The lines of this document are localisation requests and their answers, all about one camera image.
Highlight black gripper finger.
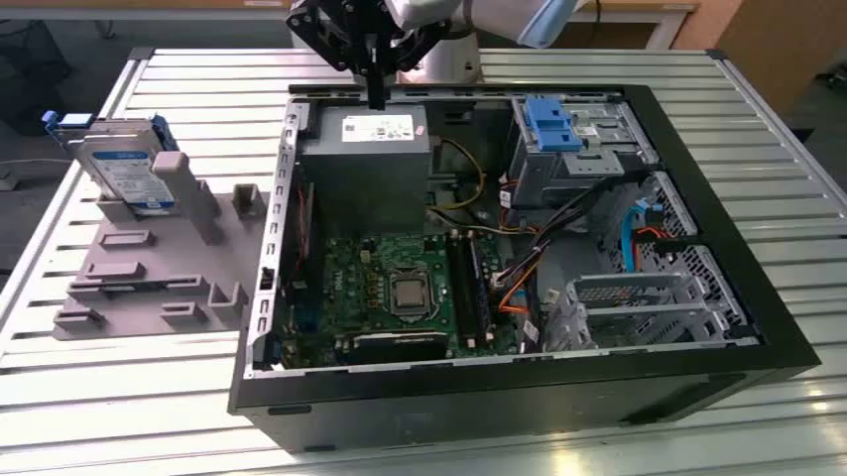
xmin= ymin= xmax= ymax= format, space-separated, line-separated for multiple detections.
xmin=284 ymin=0 xmax=379 ymax=111
xmin=376 ymin=0 xmax=462 ymax=111

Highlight hard disk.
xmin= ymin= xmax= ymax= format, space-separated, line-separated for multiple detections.
xmin=41 ymin=110 xmax=181 ymax=219

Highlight metal disk bay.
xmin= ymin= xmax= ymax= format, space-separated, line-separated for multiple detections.
xmin=548 ymin=271 xmax=756 ymax=351

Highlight blue drive latch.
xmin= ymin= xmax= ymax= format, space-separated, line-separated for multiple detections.
xmin=522 ymin=96 xmax=584 ymax=153

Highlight grey power supply unit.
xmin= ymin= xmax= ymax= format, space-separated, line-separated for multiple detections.
xmin=296 ymin=101 xmax=435 ymax=239

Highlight metal optical drive cage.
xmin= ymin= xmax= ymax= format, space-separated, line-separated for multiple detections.
xmin=508 ymin=96 xmax=663 ymax=209

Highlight white framed desk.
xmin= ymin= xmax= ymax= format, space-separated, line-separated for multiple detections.
xmin=0 ymin=0 xmax=703 ymax=51

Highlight black mesh wastebasket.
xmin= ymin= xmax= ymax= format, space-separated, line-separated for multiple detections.
xmin=0 ymin=19 xmax=75 ymax=138

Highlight CPU socket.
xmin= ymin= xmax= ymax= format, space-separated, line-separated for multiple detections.
xmin=383 ymin=266 xmax=443 ymax=324

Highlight green motherboard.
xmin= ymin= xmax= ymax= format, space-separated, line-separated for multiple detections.
xmin=280 ymin=232 xmax=524 ymax=371

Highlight dark RAM stick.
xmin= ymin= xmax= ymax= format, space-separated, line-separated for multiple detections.
xmin=446 ymin=230 xmax=478 ymax=348

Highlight silver CPU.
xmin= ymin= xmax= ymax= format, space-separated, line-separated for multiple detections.
xmin=390 ymin=280 xmax=431 ymax=311

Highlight grey parts rack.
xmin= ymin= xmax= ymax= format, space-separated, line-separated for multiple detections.
xmin=51 ymin=151 xmax=274 ymax=343

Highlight wooden cabinet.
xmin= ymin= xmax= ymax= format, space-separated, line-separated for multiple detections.
xmin=671 ymin=0 xmax=847 ymax=115

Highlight black graphics card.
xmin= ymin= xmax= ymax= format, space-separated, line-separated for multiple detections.
xmin=334 ymin=329 xmax=451 ymax=368

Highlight black PC case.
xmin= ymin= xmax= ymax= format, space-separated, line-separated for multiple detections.
xmin=227 ymin=82 xmax=823 ymax=455

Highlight yellow wires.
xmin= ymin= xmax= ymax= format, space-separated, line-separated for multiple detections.
xmin=426 ymin=138 xmax=488 ymax=214

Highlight black cable bundle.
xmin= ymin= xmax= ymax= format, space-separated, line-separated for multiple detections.
xmin=526 ymin=171 xmax=654 ymax=259

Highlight white cable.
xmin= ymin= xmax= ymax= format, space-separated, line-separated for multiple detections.
xmin=0 ymin=157 xmax=73 ymax=173

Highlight blue wire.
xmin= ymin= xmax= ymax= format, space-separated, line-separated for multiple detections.
xmin=620 ymin=197 xmax=663 ymax=274

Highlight red wire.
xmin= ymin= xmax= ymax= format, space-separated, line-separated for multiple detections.
xmin=631 ymin=226 xmax=670 ymax=272

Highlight orange wire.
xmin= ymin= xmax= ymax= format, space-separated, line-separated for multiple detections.
xmin=495 ymin=277 xmax=531 ymax=316

